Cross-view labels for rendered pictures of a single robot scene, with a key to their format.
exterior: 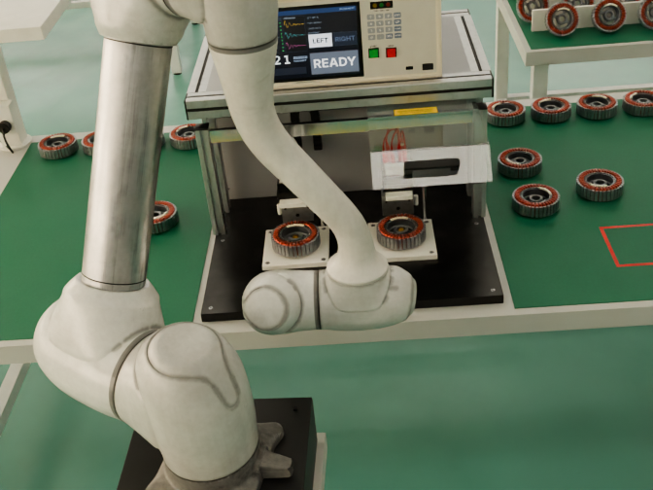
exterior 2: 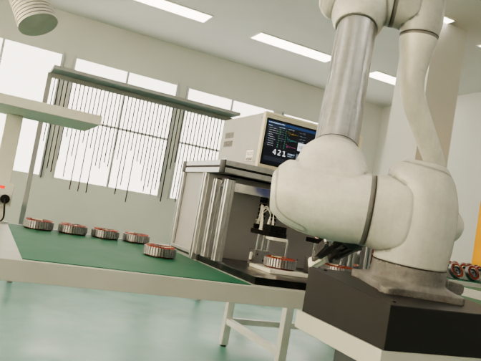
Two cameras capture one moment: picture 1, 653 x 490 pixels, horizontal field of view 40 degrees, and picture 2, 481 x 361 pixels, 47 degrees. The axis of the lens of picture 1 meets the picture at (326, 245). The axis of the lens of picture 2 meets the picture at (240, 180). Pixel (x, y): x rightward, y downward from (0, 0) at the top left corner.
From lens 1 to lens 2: 150 cm
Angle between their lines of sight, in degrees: 46
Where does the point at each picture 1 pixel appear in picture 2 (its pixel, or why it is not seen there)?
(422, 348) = not seen: outside the picture
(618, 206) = not seen: hidden behind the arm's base
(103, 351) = (360, 171)
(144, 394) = (418, 183)
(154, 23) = (383, 13)
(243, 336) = (287, 295)
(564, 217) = not seen: hidden behind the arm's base
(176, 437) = (436, 219)
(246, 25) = (439, 21)
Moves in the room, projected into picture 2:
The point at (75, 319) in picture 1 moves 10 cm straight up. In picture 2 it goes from (336, 150) to (343, 104)
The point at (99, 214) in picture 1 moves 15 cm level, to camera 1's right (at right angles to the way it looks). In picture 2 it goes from (346, 97) to (394, 112)
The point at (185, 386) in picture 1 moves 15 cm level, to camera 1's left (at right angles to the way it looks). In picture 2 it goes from (448, 177) to (394, 163)
